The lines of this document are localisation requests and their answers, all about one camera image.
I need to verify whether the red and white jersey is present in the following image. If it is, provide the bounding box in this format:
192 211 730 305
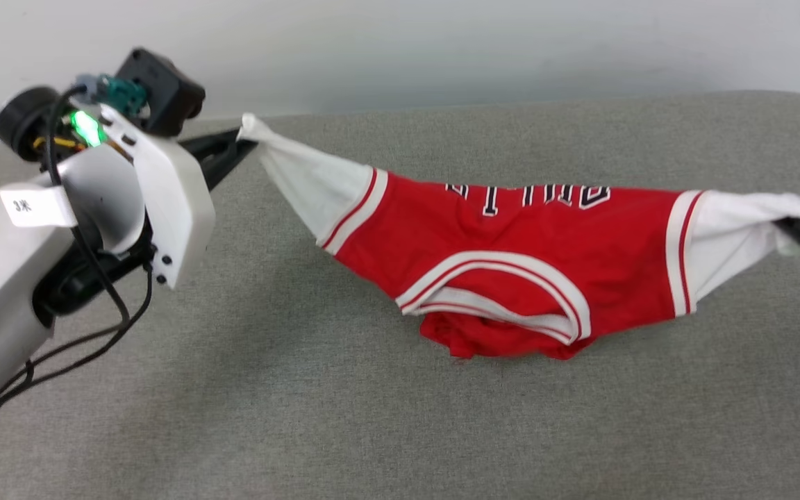
237 112 800 362

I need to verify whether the grey fabric sofa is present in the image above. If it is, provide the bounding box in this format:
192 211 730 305
0 90 800 500

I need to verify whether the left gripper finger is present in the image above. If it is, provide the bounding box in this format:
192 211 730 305
179 129 242 157
195 139 259 192

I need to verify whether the thin black cable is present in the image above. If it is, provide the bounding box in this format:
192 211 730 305
0 83 154 416

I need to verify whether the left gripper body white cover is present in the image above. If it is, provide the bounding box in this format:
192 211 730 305
0 87 217 317

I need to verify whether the teal cable connector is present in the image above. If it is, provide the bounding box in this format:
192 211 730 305
94 73 147 117

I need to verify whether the white cable label tag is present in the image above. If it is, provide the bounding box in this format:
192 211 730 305
0 183 78 229

